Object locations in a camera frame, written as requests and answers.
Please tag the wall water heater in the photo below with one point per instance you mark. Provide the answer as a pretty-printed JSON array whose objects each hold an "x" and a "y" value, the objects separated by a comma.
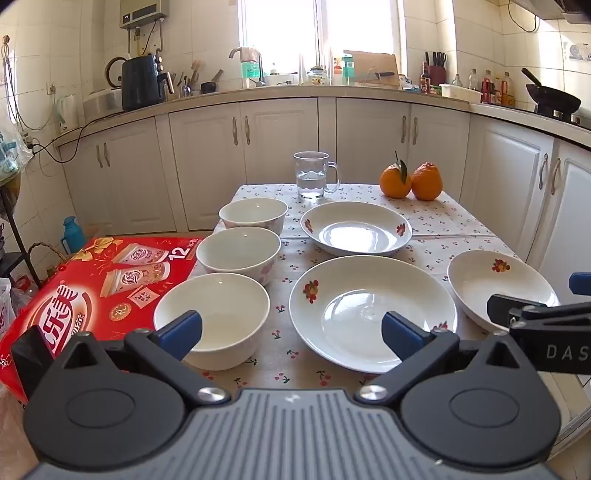
[{"x": 143, "y": 11}]

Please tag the bumpy orange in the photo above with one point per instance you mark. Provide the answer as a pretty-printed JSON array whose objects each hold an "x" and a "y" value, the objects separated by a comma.
[{"x": 427, "y": 182}]

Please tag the black mortar with pestle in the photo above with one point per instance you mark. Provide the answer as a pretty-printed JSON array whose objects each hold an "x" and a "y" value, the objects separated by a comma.
[{"x": 208, "y": 86}]

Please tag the white ceramic bowl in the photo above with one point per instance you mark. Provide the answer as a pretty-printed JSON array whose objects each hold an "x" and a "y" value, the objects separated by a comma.
[
  {"x": 251, "y": 213},
  {"x": 231, "y": 309},
  {"x": 238, "y": 251}
]

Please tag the dark red knife block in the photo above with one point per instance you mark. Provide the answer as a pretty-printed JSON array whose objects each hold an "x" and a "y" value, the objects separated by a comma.
[{"x": 436, "y": 74}]

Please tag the white kitchen cabinets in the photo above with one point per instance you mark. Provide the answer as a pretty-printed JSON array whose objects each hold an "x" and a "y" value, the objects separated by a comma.
[{"x": 203, "y": 161}]

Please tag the black metal shelf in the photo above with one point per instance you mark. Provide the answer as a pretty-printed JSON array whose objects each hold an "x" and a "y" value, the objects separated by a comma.
[{"x": 14, "y": 217}]

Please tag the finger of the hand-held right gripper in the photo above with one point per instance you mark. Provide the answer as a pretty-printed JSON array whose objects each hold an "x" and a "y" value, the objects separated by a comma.
[
  {"x": 581, "y": 282},
  {"x": 512, "y": 308}
]

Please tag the utensil holder with chopsticks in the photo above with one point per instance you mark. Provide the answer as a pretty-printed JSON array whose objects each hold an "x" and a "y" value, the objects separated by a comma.
[{"x": 184, "y": 85}]

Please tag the glass jar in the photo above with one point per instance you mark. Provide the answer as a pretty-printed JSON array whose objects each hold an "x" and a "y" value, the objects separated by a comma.
[{"x": 317, "y": 76}]

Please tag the white plastic container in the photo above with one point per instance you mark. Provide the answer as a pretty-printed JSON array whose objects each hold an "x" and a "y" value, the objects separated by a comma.
[{"x": 459, "y": 91}]

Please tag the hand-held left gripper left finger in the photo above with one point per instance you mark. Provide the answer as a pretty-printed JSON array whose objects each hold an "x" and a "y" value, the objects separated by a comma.
[{"x": 181, "y": 333}]

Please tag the wooden cutting board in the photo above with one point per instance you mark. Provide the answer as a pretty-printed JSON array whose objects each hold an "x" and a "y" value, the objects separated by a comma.
[{"x": 369, "y": 62}]

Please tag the steel faucet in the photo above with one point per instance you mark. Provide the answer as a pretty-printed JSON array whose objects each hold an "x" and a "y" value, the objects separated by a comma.
[{"x": 258, "y": 69}]

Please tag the orange with green leaf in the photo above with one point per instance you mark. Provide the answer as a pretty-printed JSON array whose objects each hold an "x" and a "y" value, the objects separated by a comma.
[{"x": 393, "y": 182}]

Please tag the dark air fryer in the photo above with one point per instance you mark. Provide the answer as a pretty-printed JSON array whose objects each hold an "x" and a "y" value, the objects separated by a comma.
[{"x": 143, "y": 83}]

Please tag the range hood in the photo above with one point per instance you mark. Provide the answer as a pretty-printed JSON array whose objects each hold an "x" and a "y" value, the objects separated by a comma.
[{"x": 554, "y": 7}]

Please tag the kitchen window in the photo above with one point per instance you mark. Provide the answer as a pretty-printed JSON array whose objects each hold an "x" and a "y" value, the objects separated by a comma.
[{"x": 286, "y": 32}]

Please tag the clear plastic bag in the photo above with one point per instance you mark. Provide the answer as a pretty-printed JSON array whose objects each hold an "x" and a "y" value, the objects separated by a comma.
[{"x": 11, "y": 152}]

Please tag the green dish soap bottle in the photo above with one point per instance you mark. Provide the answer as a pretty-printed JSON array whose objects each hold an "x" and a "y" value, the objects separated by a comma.
[{"x": 250, "y": 67}]

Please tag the red cardboard box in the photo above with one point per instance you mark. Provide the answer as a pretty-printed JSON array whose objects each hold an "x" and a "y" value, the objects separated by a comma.
[{"x": 69, "y": 286}]

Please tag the green plastic bottle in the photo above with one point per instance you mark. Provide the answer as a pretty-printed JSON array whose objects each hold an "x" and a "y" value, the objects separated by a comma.
[{"x": 347, "y": 69}]

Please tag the gas stove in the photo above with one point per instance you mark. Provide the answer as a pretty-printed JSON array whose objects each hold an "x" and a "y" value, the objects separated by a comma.
[{"x": 577, "y": 121}]

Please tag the wicker basket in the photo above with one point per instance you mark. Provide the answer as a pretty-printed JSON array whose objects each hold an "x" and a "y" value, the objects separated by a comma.
[{"x": 39, "y": 251}]

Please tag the white plate fruit print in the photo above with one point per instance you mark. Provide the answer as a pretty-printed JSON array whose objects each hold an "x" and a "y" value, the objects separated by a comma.
[
  {"x": 351, "y": 314},
  {"x": 485, "y": 286},
  {"x": 355, "y": 235}
]

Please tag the cherry print tablecloth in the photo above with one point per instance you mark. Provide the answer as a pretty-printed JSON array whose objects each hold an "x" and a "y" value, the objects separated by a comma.
[{"x": 434, "y": 221}]

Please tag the glass mug with water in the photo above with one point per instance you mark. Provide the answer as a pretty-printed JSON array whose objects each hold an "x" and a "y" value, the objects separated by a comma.
[{"x": 311, "y": 177}]

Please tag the row of condiment bottles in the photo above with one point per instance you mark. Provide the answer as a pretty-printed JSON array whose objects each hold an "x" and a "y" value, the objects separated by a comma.
[{"x": 487, "y": 90}]

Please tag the dark sauce bottle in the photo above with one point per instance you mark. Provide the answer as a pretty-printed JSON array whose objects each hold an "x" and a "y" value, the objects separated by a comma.
[{"x": 425, "y": 81}]

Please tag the round pan lid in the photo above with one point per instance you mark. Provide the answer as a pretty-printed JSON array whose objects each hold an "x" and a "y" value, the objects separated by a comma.
[{"x": 113, "y": 71}]

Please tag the white rice cooker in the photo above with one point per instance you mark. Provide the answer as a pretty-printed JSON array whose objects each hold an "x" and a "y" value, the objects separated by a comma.
[{"x": 102, "y": 104}]

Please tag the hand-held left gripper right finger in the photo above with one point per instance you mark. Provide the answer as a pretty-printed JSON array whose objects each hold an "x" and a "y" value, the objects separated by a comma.
[{"x": 402, "y": 337}]

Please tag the blue thermos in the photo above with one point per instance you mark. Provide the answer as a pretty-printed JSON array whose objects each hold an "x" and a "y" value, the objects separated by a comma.
[{"x": 74, "y": 235}]

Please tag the white electric kettle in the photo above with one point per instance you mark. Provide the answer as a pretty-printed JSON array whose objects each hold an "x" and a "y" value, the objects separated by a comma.
[{"x": 68, "y": 113}]

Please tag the black wok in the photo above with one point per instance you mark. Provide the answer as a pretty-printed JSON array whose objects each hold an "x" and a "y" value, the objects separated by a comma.
[{"x": 554, "y": 99}]

